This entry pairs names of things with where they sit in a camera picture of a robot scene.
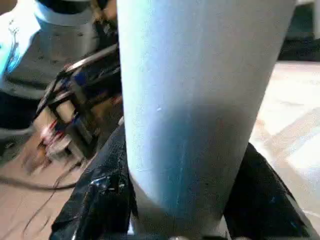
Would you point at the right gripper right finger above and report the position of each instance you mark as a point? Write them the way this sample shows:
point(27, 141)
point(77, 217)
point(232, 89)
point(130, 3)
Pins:
point(262, 200)

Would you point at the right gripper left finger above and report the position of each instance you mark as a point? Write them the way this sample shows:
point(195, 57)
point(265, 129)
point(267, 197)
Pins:
point(100, 200)

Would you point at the white plastic table leg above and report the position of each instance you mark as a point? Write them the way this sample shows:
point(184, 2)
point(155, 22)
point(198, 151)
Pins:
point(187, 100)

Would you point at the silver robot body part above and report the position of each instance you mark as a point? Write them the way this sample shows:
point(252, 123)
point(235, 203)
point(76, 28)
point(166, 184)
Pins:
point(62, 37)

